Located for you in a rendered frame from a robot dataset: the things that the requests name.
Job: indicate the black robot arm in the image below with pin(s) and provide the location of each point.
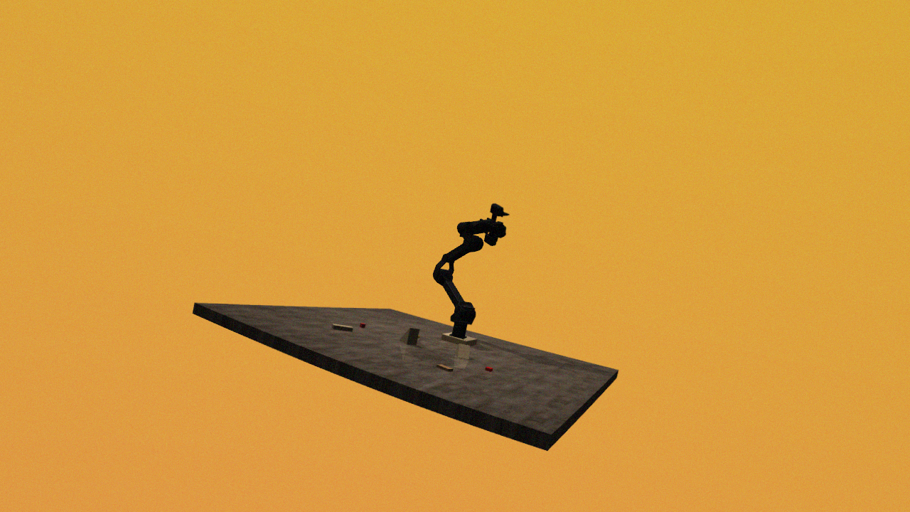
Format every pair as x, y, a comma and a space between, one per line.
464, 313

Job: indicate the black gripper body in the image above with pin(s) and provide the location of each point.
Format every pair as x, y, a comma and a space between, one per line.
496, 210

